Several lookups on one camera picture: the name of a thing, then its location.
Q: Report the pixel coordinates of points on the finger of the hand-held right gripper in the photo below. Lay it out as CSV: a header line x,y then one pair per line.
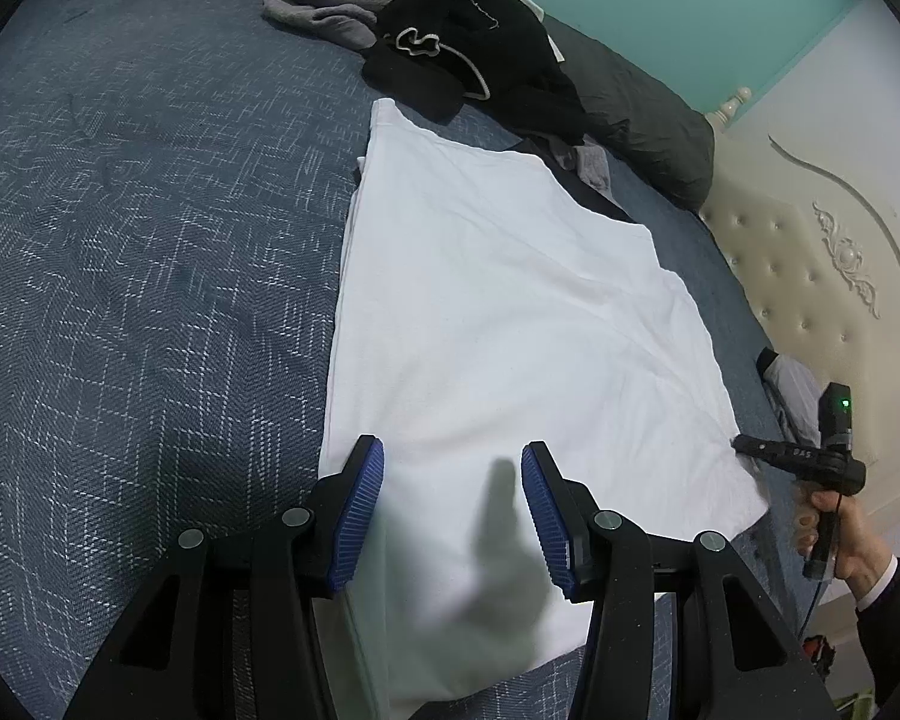
x,y
761,448

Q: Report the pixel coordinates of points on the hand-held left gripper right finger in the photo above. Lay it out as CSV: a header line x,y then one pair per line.
x,y
544,517

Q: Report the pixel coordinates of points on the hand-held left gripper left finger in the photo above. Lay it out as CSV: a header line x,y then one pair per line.
x,y
356,517

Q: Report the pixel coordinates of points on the white polo shirt black trim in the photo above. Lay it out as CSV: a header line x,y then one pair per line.
x,y
510,330

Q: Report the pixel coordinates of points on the folded light grey clothes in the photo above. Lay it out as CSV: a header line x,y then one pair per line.
x,y
795,390

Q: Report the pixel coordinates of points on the person's right hand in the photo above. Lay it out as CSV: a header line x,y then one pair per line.
x,y
862,547

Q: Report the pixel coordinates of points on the folded black garment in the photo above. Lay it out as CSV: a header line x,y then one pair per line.
x,y
765,361

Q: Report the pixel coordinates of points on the orange and black object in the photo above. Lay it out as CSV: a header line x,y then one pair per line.
x,y
817,656

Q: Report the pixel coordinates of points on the cream tufted headboard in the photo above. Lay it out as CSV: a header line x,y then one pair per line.
x,y
817,240

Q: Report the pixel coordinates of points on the blue woven bedspread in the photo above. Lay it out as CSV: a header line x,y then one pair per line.
x,y
157,240

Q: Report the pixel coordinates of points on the dark grey rolled duvet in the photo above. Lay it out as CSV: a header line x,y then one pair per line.
x,y
645,120

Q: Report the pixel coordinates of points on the black garment with white piping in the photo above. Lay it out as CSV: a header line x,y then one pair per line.
x,y
510,52

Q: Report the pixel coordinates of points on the white t-shirt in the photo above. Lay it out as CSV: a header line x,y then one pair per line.
x,y
532,19

